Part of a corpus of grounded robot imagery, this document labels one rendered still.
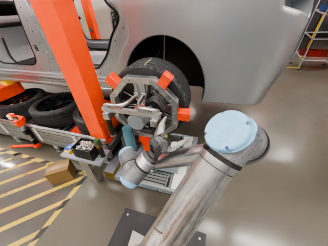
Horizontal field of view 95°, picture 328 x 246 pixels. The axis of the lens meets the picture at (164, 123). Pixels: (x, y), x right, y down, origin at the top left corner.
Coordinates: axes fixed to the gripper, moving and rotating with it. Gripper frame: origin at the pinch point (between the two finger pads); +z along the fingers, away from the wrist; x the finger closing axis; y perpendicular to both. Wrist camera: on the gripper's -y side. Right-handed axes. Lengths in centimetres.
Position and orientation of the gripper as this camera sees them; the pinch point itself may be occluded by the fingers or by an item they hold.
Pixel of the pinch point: (177, 125)
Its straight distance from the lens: 66.2
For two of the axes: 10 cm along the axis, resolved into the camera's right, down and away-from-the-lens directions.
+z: 6.7, -7.4, -1.1
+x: 6.7, 6.6, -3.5
